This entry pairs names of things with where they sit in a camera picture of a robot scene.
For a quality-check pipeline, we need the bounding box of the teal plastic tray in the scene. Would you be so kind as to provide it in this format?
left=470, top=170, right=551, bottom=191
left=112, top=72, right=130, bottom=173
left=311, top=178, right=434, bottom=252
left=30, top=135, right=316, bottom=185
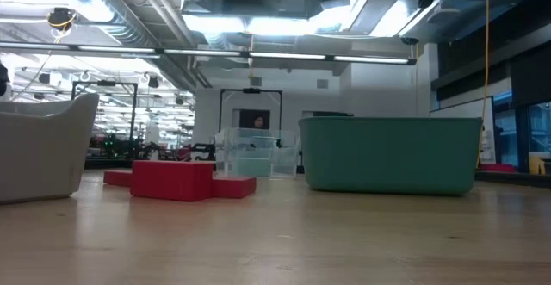
left=298, top=116, right=484, bottom=197

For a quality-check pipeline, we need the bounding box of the black background rig frame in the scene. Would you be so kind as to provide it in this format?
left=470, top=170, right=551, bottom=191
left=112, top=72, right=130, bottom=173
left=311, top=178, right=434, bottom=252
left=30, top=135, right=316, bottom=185
left=218, top=88, right=284, bottom=133
left=71, top=80, right=139, bottom=144

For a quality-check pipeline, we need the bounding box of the long ceiling light bar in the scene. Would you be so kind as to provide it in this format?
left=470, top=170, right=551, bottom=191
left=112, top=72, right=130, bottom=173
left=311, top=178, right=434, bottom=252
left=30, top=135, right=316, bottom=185
left=0, top=41, right=418, bottom=65

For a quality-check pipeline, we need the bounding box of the long light cyan block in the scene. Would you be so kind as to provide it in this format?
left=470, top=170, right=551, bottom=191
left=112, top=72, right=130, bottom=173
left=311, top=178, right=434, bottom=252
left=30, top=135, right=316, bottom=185
left=231, top=157, right=273, bottom=178

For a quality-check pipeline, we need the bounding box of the silver ventilation duct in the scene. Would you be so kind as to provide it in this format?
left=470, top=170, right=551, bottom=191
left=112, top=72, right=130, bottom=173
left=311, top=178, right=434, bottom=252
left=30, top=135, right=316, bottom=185
left=34, top=0, right=203, bottom=92

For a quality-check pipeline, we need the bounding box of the yellow bin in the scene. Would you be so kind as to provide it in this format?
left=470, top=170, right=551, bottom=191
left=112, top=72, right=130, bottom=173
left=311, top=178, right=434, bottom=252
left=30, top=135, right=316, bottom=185
left=528, top=151, right=547, bottom=176

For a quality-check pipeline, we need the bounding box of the black yellow cord reel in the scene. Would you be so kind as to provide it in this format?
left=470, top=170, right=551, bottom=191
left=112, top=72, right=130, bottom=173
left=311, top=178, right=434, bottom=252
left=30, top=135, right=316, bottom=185
left=46, top=7, right=78, bottom=32

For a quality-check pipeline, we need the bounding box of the flat red object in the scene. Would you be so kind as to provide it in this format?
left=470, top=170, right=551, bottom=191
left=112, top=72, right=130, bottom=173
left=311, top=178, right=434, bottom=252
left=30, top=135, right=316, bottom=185
left=480, top=163, right=517, bottom=174

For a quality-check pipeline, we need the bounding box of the grey plastic tray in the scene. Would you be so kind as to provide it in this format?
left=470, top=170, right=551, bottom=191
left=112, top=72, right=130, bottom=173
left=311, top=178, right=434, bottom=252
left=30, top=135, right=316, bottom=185
left=0, top=93, right=101, bottom=205

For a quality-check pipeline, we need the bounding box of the clear plastic container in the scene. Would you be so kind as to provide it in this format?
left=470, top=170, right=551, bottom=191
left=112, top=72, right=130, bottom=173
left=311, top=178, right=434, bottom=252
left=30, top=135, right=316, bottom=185
left=214, top=127, right=301, bottom=180

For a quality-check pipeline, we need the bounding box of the red block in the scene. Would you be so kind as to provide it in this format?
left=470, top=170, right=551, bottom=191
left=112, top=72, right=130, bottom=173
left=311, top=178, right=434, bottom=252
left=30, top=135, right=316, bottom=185
left=212, top=176, right=257, bottom=200
left=130, top=159, right=215, bottom=203
left=102, top=169, right=133, bottom=188

